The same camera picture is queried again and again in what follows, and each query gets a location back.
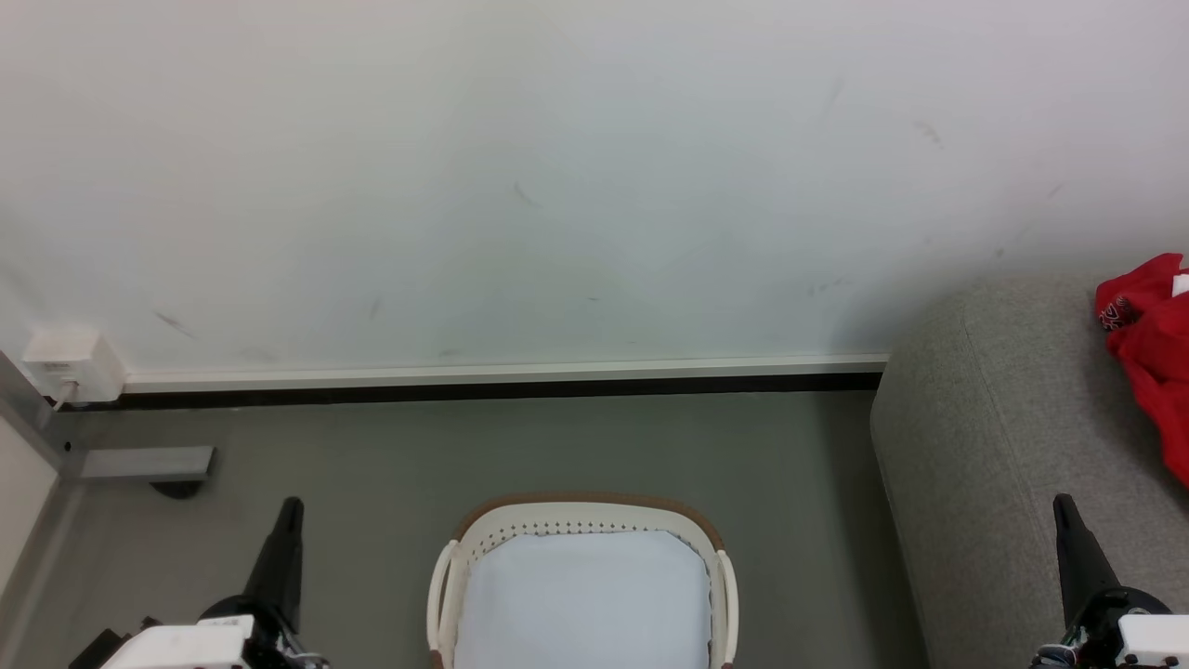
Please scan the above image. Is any grey fabric sofa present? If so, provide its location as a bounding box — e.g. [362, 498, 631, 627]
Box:
[869, 269, 1189, 669]

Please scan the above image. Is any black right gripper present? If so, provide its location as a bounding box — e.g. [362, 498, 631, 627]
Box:
[1033, 493, 1174, 669]

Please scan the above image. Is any red clothing with white print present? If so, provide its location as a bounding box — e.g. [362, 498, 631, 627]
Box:
[1094, 253, 1189, 490]

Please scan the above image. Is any white black wall baseboard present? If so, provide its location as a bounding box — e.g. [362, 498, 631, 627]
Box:
[93, 352, 891, 412]

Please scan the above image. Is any white wall outlet box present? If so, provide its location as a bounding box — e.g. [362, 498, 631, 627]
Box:
[21, 326, 127, 407]

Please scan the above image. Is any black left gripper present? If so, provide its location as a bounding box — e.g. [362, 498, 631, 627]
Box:
[199, 496, 328, 669]

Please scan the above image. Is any white plastic laundry basket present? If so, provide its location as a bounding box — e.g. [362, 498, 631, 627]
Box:
[426, 492, 740, 669]

